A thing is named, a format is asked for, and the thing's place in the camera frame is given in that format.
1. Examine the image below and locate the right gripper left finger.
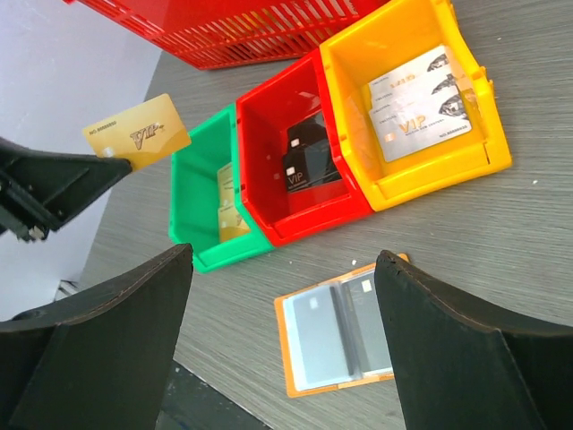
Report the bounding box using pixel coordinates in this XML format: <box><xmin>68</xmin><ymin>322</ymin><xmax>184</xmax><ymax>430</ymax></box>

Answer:
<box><xmin>1</xmin><ymin>244</ymin><xmax>193</xmax><ymax>429</ymax></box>

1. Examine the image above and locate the yellow plastic bin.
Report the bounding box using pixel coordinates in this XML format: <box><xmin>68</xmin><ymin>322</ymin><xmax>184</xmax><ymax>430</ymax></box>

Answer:
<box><xmin>321</xmin><ymin>1</ymin><xmax>512</xmax><ymax>211</ymax></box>

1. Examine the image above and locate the black card in red bin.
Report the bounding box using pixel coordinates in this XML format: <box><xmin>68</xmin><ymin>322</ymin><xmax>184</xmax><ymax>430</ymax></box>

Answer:
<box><xmin>282</xmin><ymin>111</ymin><xmax>341</xmax><ymax>193</ymax></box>

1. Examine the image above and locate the red plastic bin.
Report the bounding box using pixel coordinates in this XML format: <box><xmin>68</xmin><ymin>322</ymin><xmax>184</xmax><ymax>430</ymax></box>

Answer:
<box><xmin>236</xmin><ymin>50</ymin><xmax>373</xmax><ymax>246</ymax></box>

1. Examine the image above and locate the black credit card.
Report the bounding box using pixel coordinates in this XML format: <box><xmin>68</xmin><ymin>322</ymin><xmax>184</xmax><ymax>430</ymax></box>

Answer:
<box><xmin>342</xmin><ymin>270</ymin><xmax>392</xmax><ymax>375</ymax></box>

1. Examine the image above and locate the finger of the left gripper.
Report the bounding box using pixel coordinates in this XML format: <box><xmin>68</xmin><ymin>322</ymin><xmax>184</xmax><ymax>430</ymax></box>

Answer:
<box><xmin>1</xmin><ymin>138</ymin><xmax>133</xmax><ymax>232</ymax></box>

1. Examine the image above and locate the white card in yellow bin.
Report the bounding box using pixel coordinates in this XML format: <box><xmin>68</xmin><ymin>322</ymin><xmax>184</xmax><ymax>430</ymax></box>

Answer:
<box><xmin>369</xmin><ymin>45</ymin><xmax>472</xmax><ymax>162</ymax></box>

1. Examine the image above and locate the gold card in green bin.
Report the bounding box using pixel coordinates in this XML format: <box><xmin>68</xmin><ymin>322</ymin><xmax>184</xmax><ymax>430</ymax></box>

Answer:
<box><xmin>217</xmin><ymin>163</ymin><xmax>250</xmax><ymax>243</ymax></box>

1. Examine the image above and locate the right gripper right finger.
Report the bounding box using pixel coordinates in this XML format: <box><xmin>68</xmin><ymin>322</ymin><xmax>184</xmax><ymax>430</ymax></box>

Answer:
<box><xmin>375</xmin><ymin>251</ymin><xmax>572</xmax><ymax>429</ymax></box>

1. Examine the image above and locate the red plastic shopping basket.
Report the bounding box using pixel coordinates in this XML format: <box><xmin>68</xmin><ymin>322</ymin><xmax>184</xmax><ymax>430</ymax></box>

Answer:
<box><xmin>83</xmin><ymin>0</ymin><xmax>383</xmax><ymax>70</ymax></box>

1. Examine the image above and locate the yellow leather card holder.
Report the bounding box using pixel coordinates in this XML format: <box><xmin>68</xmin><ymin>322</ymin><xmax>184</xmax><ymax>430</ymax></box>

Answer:
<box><xmin>274</xmin><ymin>262</ymin><xmax>394</xmax><ymax>398</ymax></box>

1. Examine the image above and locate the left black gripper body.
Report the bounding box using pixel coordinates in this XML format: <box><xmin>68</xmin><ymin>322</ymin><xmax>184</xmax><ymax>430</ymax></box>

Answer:
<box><xmin>1</xmin><ymin>170</ymin><xmax>49</xmax><ymax>243</ymax></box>

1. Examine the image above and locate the green plastic bin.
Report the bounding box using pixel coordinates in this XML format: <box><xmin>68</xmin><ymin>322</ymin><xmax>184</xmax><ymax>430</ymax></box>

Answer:
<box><xmin>168</xmin><ymin>103</ymin><xmax>274</xmax><ymax>273</ymax></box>

